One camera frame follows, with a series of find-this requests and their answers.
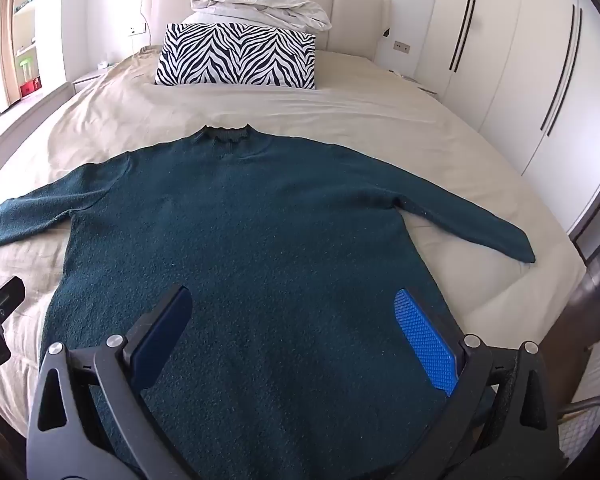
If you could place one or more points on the zebra print pillow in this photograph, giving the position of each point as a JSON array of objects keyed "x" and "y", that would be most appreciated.
[{"x": 237, "y": 55}]

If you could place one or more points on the green topped bottle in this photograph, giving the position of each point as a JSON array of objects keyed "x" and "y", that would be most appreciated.
[{"x": 26, "y": 69}]

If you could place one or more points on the white bedside table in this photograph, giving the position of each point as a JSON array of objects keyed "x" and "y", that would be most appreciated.
[{"x": 92, "y": 77}]

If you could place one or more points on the dark teal knit sweater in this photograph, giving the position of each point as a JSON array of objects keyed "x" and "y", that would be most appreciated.
[{"x": 260, "y": 280}]

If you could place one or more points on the beige bed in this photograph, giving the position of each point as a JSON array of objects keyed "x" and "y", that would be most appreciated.
[{"x": 330, "y": 120}]

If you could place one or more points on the white folded duvet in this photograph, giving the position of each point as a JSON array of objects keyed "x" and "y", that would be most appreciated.
[{"x": 260, "y": 7}]

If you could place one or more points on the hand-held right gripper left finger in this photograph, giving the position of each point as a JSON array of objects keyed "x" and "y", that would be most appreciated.
[{"x": 164, "y": 330}]

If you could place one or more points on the white wardrobe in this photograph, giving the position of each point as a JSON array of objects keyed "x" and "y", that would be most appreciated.
[{"x": 520, "y": 75}]

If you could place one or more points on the red box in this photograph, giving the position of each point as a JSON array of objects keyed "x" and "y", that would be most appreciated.
[{"x": 30, "y": 87}]

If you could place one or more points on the wall socket panel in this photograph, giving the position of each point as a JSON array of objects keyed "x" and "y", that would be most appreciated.
[{"x": 401, "y": 47}]

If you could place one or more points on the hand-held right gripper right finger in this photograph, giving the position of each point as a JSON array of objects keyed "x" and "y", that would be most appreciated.
[{"x": 427, "y": 340}]

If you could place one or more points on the beige upholstered headboard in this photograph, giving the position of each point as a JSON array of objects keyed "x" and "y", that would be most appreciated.
[{"x": 267, "y": 0}]

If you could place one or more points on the wall shelf unit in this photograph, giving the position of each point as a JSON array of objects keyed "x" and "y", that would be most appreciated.
[{"x": 15, "y": 40}]

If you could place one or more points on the grey mesh chair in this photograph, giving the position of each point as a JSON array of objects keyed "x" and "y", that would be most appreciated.
[{"x": 587, "y": 420}]

